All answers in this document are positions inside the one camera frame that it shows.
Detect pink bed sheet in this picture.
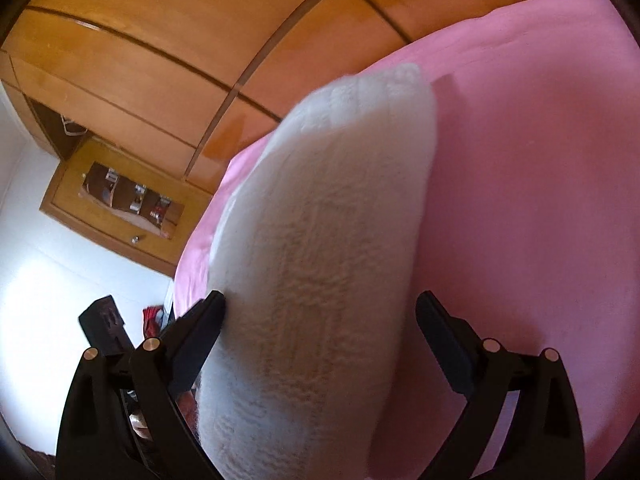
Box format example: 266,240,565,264
172,0,638,480

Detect wooden wardrobe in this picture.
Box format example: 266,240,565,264
0,0,596,196

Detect white knit sweater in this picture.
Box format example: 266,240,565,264
192,62,440,480

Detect red cloth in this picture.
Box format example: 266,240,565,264
142,305,167,341

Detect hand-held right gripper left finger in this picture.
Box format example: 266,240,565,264
56,290,226,480

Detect wooden cabinet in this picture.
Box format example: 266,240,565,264
41,137,213,277

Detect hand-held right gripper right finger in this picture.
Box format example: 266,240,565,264
415,290,586,480

